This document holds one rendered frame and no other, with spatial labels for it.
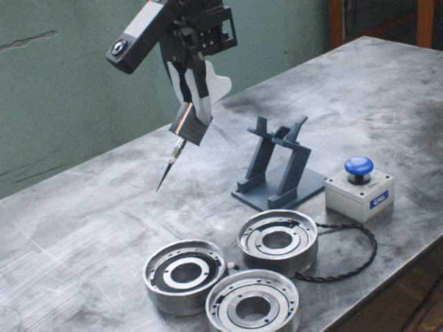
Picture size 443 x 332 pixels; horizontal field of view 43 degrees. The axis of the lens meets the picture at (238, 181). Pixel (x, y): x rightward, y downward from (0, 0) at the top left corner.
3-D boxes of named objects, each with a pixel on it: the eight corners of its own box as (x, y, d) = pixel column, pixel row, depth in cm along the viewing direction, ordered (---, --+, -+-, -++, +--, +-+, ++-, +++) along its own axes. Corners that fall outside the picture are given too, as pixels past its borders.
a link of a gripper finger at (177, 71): (222, 108, 85) (213, 50, 79) (190, 124, 82) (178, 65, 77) (211, 102, 87) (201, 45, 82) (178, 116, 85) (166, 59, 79)
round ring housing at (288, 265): (289, 294, 69) (286, 269, 67) (223, 265, 75) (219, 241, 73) (333, 247, 76) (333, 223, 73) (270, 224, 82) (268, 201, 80)
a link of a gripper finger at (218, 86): (244, 115, 80) (228, 52, 76) (210, 132, 78) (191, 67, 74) (232, 113, 83) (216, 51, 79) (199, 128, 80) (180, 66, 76)
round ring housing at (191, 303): (157, 331, 67) (150, 306, 65) (142, 277, 75) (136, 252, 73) (241, 304, 69) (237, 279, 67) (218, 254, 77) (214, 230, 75)
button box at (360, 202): (363, 225, 79) (363, 196, 76) (324, 206, 84) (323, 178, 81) (399, 200, 83) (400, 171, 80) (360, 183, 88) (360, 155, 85)
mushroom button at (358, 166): (360, 201, 80) (360, 171, 77) (339, 191, 82) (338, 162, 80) (378, 189, 82) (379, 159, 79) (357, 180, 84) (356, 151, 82)
